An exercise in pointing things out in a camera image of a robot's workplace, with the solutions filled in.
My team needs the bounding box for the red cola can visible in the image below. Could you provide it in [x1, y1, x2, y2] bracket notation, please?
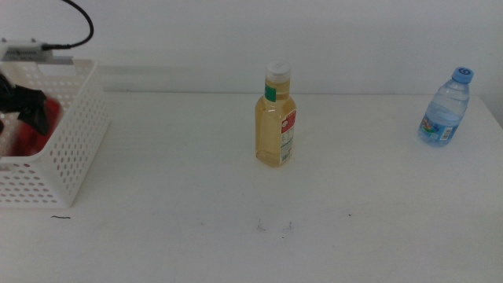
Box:
[6, 97, 64, 157]

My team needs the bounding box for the yellow drink bottle white cap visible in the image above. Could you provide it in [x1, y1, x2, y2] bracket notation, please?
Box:
[254, 60, 298, 168]

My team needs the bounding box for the clear water bottle blue cap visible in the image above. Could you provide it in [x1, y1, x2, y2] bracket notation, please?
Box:
[417, 66, 475, 148]

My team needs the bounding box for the white perforated plastic basket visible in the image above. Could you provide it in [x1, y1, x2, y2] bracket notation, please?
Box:
[0, 58, 112, 209]

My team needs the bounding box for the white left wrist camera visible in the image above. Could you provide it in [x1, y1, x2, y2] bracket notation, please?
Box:
[0, 38, 75, 66]

